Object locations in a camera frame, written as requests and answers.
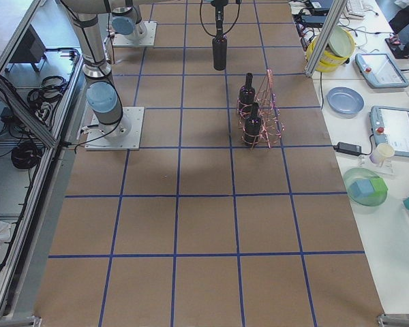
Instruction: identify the teach pendant tablet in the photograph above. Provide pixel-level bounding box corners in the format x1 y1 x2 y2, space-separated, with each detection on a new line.
369 106 409 157
354 53 409 89

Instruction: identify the black power adapter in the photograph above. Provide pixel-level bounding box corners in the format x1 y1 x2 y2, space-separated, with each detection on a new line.
333 142 362 157

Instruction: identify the teach pendant tablet near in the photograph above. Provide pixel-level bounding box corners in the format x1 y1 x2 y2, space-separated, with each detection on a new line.
369 106 409 157

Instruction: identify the copper wire wine basket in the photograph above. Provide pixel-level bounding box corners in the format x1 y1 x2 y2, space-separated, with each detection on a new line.
236 69 285 149

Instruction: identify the pale green lid plate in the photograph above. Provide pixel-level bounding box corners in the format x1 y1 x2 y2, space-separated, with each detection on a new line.
328 27 353 57

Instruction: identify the aluminium frame post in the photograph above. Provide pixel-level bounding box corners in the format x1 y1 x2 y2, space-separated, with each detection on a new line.
305 0 346 78

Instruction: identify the teach pendant tablet far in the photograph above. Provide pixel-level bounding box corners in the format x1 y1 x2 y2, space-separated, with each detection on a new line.
354 53 409 89

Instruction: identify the dark glass wine bottle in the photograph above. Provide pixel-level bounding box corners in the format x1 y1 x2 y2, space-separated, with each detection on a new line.
212 34 228 71

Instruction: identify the blue plate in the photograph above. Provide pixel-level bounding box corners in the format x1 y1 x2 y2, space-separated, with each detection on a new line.
327 87 365 118

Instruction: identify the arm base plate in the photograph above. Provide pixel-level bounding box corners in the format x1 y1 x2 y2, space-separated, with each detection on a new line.
84 107 145 151
113 21 157 48

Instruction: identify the green bowl with blocks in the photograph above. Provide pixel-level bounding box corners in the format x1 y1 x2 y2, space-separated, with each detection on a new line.
343 168 388 206

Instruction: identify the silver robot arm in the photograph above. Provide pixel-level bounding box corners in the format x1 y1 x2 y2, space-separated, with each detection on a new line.
61 1 156 140
108 1 238 47

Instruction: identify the white paper cup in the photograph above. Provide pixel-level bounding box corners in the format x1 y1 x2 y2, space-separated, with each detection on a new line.
369 143 395 166

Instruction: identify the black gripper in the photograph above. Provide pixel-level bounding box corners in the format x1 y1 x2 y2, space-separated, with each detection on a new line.
211 0 228 36

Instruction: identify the dark wine bottle in basket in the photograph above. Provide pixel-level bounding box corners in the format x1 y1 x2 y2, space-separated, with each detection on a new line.
238 73 256 114

